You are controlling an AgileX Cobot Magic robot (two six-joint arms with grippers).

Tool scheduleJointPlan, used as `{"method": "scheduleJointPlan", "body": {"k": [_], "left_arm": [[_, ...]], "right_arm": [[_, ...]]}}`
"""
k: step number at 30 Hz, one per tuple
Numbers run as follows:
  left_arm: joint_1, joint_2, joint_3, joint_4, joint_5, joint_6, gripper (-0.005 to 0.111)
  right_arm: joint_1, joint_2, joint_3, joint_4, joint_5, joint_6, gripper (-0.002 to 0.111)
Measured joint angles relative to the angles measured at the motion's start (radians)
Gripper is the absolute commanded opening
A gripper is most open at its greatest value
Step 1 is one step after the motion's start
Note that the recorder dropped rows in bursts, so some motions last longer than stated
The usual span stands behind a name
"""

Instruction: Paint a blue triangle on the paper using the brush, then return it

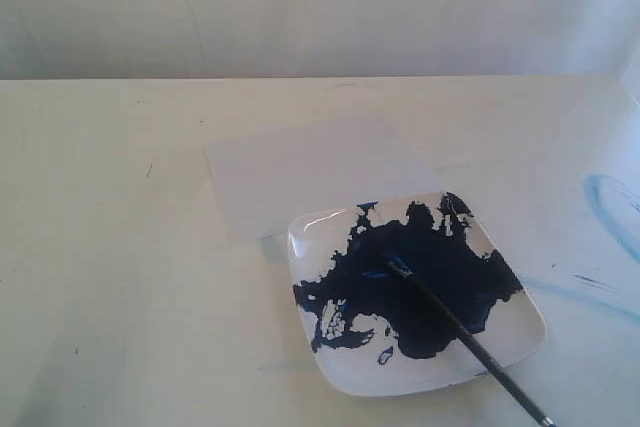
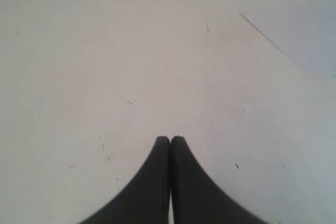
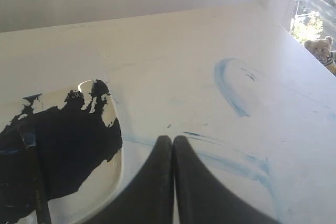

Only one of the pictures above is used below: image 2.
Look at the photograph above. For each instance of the white paper sheet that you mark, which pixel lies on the white paper sheet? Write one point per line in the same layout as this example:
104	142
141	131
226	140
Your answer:
303	30

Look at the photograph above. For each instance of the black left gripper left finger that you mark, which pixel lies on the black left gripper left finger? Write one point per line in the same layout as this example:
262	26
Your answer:
146	197

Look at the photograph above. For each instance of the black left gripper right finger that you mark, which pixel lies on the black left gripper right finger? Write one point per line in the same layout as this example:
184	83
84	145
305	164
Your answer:
195	197

